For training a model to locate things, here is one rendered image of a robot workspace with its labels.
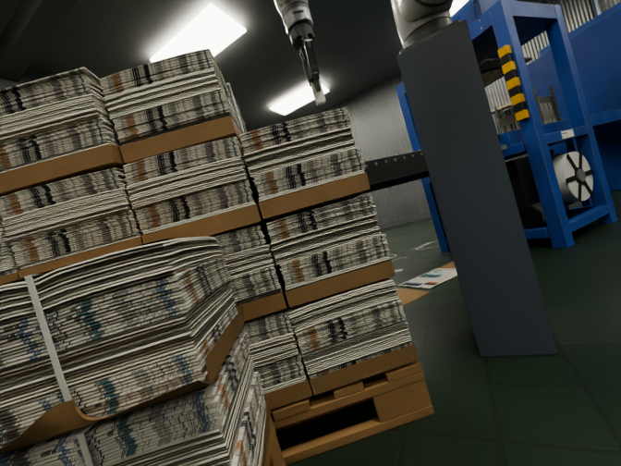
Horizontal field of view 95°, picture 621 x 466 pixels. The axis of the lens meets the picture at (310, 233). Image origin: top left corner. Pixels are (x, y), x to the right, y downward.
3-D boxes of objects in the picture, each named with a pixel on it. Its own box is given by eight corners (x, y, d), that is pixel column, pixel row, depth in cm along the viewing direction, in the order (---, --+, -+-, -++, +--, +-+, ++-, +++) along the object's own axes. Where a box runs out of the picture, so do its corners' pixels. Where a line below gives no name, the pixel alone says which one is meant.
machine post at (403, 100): (448, 251, 252) (400, 82, 249) (440, 252, 260) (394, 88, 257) (455, 249, 256) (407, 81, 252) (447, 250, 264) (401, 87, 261)
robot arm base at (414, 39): (461, 53, 101) (456, 37, 101) (462, 21, 82) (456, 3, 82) (409, 78, 110) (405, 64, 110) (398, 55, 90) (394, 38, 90)
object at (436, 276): (430, 289, 170) (429, 288, 169) (397, 286, 196) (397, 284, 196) (470, 270, 184) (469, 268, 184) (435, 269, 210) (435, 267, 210)
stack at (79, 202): (438, 414, 73) (348, 102, 72) (-32, 579, 65) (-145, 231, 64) (386, 351, 112) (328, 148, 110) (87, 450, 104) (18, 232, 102)
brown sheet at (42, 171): (115, 160, 68) (110, 142, 67) (-7, 194, 66) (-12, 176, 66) (180, 186, 105) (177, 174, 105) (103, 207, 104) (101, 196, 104)
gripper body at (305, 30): (288, 42, 94) (297, 69, 95) (288, 23, 86) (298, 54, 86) (310, 37, 95) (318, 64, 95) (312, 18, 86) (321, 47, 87)
